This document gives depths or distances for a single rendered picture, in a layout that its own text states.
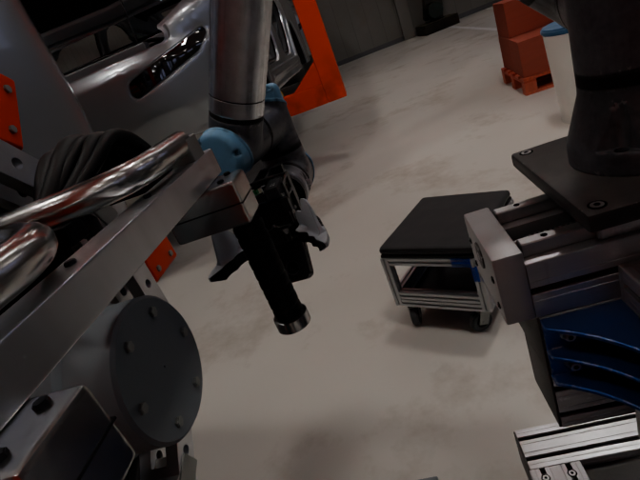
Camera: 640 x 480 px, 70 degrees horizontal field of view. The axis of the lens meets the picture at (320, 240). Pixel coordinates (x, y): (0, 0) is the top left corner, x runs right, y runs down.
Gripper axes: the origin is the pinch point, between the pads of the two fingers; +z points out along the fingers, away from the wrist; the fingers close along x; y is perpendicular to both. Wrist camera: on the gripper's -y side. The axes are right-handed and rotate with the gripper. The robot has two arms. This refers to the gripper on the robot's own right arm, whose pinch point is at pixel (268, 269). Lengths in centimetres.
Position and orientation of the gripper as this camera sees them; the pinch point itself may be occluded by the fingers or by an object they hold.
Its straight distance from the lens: 55.1
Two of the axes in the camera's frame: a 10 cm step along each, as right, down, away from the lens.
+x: 9.4, -2.9, -2.0
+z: -0.6, 4.3, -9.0
